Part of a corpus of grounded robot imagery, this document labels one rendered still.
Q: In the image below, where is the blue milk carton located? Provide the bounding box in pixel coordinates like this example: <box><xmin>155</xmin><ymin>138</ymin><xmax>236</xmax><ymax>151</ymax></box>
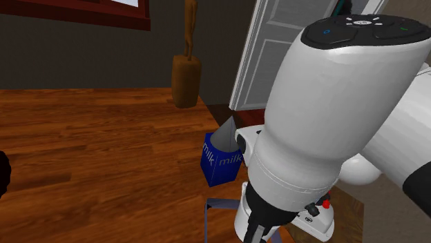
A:
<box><xmin>200</xmin><ymin>115</ymin><xmax>245</xmax><ymax>188</ymax></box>

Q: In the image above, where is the brown wooden figure on base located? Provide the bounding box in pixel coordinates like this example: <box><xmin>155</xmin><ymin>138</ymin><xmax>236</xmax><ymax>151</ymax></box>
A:
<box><xmin>170</xmin><ymin>0</ymin><xmax>203</xmax><ymax>110</ymax></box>

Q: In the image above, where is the white panelled door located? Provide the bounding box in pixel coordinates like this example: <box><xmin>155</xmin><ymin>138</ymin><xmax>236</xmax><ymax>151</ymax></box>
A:
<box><xmin>228</xmin><ymin>0</ymin><xmax>389</xmax><ymax>113</ymax></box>

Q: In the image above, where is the red framed window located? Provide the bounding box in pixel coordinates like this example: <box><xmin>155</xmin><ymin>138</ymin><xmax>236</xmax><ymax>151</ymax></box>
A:
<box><xmin>0</xmin><ymin>0</ymin><xmax>152</xmax><ymax>32</ymax></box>

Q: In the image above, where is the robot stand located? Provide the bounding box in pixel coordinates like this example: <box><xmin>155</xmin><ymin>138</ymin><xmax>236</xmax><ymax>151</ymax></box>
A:
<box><xmin>284</xmin><ymin>185</ymin><xmax>365</xmax><ymax>243</ymax></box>

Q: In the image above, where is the black round object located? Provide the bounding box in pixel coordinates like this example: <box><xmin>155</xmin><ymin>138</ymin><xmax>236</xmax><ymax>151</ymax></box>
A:
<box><xmin>0</xmin><ymin>150</ymin><xmax>12</xmax><ymax>200</ymax></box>

